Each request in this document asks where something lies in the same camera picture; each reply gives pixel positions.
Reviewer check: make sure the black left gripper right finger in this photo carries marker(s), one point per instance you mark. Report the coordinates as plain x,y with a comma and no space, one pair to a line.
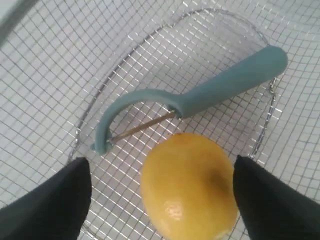
270,209

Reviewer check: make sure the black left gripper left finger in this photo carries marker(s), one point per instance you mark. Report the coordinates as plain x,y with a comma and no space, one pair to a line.
55,210

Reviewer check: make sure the yellow lemon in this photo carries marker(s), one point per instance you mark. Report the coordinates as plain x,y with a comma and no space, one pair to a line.
186,185

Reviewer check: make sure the teal handled peeler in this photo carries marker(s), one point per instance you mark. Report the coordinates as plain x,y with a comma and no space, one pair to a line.
260,67

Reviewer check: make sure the oval wire mesh basket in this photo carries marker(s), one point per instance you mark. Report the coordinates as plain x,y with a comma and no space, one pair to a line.
65,61

